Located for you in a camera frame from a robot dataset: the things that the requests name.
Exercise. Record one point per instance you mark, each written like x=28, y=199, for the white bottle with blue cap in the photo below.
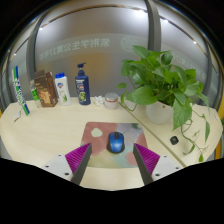
x=62, y=89

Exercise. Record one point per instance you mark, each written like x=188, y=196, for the small white round jar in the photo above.
x=111, y=101

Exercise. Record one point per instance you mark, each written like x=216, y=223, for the white green shuttlecock tube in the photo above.
x=19, y=91

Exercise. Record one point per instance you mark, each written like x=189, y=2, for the pastel floral mouse pad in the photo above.
x=100, y=140

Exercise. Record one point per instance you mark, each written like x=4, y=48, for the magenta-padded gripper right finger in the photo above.
x=146, y=158

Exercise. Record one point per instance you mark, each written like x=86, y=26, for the crumpled white tissue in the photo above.
x=98, y=100

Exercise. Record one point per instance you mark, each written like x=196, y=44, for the green plant in white pot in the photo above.
x=160, y=83

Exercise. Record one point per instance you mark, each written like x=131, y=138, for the brown cardboard box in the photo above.
x=46, y=89

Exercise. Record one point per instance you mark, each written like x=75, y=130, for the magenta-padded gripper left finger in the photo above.
x=77, y=158

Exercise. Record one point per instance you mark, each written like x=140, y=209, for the small black object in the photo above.
x=174, y=140

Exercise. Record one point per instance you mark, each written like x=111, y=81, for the small white packet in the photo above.
x=17, y=115

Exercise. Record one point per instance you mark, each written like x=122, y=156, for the blue and black computer mouse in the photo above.
x=115, y=142

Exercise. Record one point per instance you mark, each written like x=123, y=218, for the dark blue pump bottle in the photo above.
x=82, y=87

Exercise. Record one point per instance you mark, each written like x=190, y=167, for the clear bottle with green label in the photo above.
x=34, y=94

